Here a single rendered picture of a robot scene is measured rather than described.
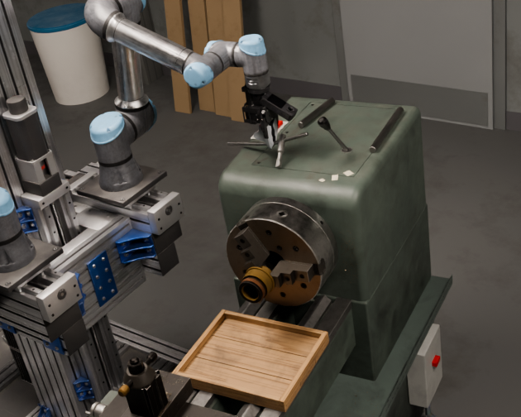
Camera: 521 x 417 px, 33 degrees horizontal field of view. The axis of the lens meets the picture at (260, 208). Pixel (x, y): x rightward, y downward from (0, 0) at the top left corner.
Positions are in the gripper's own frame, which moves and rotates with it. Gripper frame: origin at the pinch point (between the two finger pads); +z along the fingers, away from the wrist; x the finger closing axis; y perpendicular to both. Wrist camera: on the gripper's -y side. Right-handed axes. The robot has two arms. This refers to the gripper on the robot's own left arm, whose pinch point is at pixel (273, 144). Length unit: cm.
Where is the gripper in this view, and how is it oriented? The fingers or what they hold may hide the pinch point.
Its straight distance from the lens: 276.0
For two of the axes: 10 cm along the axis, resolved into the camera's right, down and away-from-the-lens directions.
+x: -4.5, 5.3, -7.2
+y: -8.8, -1.3, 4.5
